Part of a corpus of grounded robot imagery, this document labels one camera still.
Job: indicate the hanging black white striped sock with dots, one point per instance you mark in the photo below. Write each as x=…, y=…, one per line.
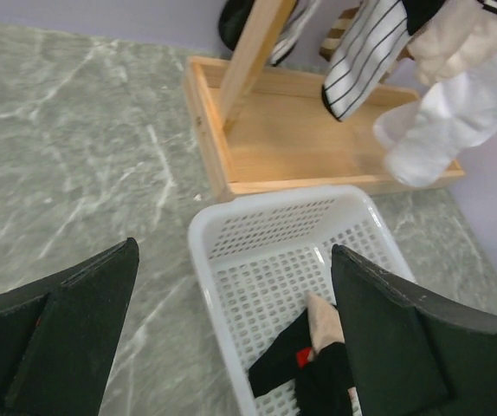
x=373, y=36

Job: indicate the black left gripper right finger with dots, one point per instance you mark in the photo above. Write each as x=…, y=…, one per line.
x=412, y=351

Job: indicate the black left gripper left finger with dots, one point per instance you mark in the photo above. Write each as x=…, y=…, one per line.
x=59, y=335

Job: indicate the hanging brown striped sock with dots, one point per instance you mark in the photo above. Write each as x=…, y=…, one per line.
x=336, y=32

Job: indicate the white plastic laundry basket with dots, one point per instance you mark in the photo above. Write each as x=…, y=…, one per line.
x=257, y=257

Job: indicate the wooden hanger rack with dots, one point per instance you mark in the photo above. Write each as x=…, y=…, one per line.
x=263, y=129

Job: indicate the white sock with black stripes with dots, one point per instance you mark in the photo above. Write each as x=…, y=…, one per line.
x=422, y=138

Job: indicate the beige sock in basket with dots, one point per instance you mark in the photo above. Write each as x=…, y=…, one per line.
x=324, y=324

